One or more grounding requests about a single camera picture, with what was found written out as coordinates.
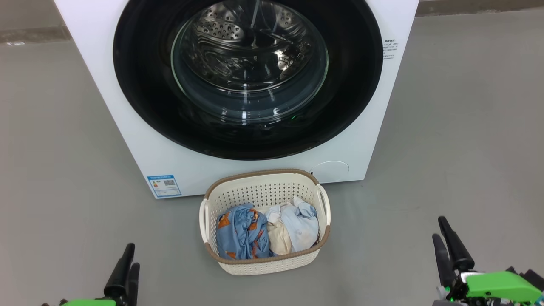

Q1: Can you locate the blue orange patterned garment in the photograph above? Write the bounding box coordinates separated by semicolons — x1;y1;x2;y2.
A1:
216;203;272;260

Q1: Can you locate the blue energy label sticker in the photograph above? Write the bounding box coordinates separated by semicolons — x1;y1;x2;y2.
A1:
147;175;182;198

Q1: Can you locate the round white filter cover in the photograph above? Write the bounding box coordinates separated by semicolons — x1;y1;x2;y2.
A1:
312;161;350;184

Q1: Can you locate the stainless steel washing machine drum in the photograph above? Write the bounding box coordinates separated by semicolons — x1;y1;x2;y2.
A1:
172;0;329;122

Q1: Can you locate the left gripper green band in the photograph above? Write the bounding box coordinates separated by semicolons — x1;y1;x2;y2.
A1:
41;243;140;306

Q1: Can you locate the white and pale blue garment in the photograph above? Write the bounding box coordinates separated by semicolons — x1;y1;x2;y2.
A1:
258;196;319;255

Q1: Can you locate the black text instruction sticker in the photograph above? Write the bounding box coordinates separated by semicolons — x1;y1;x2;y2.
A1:
382;39;399;60

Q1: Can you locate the cream perforated laundry basket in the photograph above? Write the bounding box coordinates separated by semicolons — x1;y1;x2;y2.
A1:
199;169;331;276

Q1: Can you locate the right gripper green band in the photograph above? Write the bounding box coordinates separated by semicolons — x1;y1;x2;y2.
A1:
433;216;544;306

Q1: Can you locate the white front-load washing machine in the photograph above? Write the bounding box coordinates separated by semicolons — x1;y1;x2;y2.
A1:
54;0;420;199

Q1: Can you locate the black round glass washer door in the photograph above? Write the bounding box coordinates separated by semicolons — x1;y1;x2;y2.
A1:
113;0;384;161

